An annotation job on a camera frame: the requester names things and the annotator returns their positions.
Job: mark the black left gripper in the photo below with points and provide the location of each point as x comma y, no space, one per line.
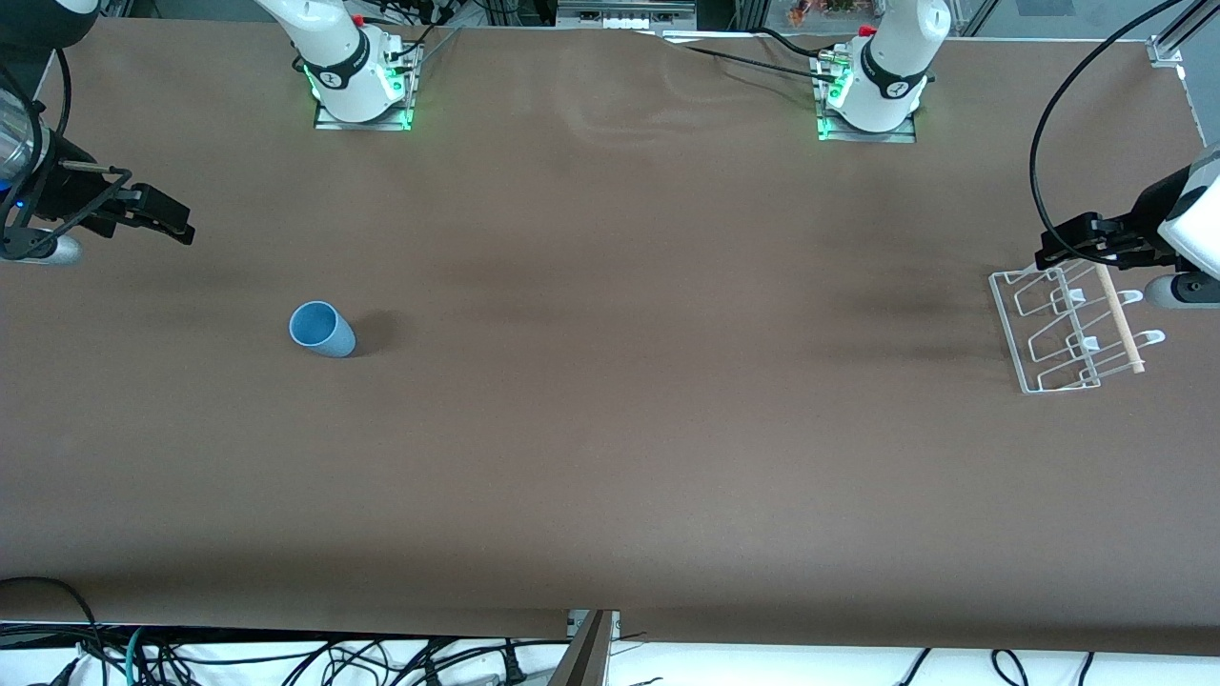
1147,217

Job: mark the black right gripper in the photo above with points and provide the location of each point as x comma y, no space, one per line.
69,187

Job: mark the light blue plastic cup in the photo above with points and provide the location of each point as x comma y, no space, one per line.
324,333

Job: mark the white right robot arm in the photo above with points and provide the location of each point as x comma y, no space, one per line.
338,57

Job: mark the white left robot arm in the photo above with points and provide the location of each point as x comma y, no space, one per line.
896,57

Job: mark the colourful small objects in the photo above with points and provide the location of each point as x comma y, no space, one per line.
829,10

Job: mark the brown table cover sheet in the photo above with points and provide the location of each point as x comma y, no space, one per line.
610,381

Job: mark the grey device with white connectors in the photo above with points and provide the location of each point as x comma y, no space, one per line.
624,14

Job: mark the aluminium profile beam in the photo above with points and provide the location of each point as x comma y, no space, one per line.
586,657

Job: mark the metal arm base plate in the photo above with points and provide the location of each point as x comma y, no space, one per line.
381,122
896,136

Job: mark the aluminium corner bracket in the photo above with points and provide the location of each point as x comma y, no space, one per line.
1168,43

